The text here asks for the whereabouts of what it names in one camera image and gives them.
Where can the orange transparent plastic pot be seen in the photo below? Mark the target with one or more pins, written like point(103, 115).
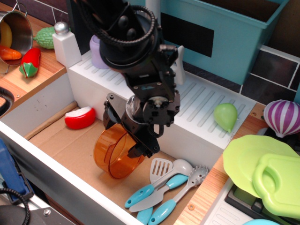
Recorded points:
point(111, 152)

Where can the grey toy faucet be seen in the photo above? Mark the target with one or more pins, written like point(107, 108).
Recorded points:
point(177, 67)

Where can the grey slotted spatula blue handle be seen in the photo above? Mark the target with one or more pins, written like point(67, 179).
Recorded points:
point(159, 167)

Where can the purple white striped onion toy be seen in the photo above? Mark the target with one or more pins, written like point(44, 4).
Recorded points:
point(283, 117)

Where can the teal plastic storage bin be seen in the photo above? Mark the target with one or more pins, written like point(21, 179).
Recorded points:
point(222, 37)

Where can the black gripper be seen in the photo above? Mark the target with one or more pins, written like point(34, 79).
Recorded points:
point(117, 111)

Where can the green bitter gourd toy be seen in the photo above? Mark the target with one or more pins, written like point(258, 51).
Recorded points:
point(44, 37)

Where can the orange carrot toy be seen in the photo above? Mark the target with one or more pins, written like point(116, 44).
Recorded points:
point(7, 53)

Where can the lilac plastic cup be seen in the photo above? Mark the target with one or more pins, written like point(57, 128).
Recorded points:
point(95, 53)

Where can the white toy sink unit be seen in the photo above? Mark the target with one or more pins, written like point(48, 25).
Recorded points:
point(198, 127)

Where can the green pear toy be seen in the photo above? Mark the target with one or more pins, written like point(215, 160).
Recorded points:
point(225, 115)

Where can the lime green cutting board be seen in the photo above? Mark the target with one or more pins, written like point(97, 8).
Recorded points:
point(276, 180)

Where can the red white cheese wedge toy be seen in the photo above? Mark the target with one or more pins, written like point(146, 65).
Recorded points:
point(80, 118)

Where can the red chili pepper toy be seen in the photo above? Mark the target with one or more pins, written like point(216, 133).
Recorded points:
point(30, 62)

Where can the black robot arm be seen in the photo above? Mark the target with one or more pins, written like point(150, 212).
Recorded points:
point(132, 44)

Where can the grey pasta spoon blue handle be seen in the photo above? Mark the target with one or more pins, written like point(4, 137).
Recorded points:
point(195, 179)

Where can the yellow toy in pot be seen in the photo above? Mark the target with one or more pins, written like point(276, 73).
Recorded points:
point(5, 34)

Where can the lime green plate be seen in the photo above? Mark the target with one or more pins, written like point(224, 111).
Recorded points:
point(241, 156)

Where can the white soap dispenser bottle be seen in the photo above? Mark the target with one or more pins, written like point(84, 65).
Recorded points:
point(65, 45)

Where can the stainless steel pot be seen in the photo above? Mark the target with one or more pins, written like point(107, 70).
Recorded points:
point(22, 34)

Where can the black toy stove top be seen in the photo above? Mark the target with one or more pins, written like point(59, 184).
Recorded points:
point(254, 207)

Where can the grey ladle blue handle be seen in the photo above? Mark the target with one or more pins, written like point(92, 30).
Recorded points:
point(180, 172)

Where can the light blue bowl rim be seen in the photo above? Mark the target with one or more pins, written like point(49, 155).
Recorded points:
point(260, 222)

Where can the blue box at left edge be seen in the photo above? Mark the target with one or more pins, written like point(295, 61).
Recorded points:
point(13, 178)

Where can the grey toy knife blue handle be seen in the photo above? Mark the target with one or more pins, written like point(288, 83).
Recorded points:
point(158, 195)

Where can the grey metal base plate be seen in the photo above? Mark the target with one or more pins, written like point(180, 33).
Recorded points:
point(35, 214)

